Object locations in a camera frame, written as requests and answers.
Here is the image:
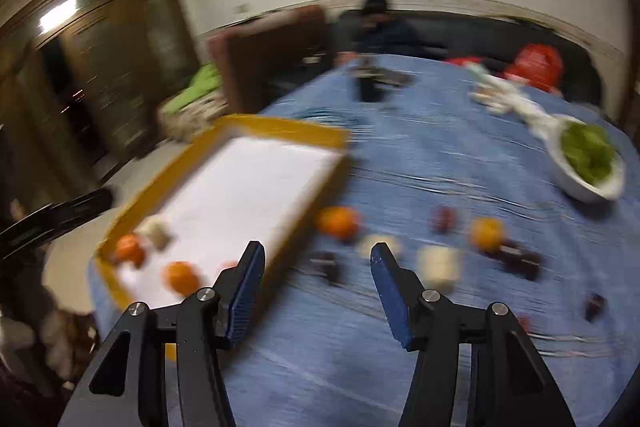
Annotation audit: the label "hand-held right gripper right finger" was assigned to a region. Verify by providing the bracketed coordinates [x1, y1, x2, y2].
[370, 243, 578, 427]

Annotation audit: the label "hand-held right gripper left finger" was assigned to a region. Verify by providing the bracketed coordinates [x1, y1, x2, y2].
[57, 241, 266, 427]

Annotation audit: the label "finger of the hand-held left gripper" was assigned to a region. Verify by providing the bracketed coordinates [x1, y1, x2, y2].
[0, 188, 115, 258]

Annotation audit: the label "white sugarcane piece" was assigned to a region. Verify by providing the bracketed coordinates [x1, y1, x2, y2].
[357, 233, 403, 260]
[417, 244, 463, 293]
[137, 216, 176, 253]

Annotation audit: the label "yellow tray with white inside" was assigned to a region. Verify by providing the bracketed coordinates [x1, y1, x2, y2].
[95, 114, 353, 360]

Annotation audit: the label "blue checked tablecloth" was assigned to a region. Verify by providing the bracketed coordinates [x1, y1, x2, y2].
[87, 52, 640, 427]

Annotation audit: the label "dark wooden double door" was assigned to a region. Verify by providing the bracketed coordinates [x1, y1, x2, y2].
[0, 0, 201, 188]

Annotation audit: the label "green cloth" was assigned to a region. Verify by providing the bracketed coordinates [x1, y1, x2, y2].
[162, 63, 223, 115]

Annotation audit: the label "white bowl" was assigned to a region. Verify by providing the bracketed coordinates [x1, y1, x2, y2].
[547, 114, 626, 204]

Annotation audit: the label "grey metal tool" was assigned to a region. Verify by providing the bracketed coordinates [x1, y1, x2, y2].
[350, 56, 416, 86]

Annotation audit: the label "white crumpled plastic bag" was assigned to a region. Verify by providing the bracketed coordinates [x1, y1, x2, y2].
[470, 64, 556, 138]

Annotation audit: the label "brown armchair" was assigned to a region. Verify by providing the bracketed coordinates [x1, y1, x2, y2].
[207, 5, 331, 115]

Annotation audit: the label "green leafy vegetables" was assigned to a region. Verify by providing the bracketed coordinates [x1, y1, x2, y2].
[560, 122, 617, 185]

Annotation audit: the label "red plastic bag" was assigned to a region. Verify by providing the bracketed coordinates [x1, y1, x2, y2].
[505, 44, 563, 90]

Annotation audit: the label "black sofa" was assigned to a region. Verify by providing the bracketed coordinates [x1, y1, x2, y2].
[265, 9, 608, 108]

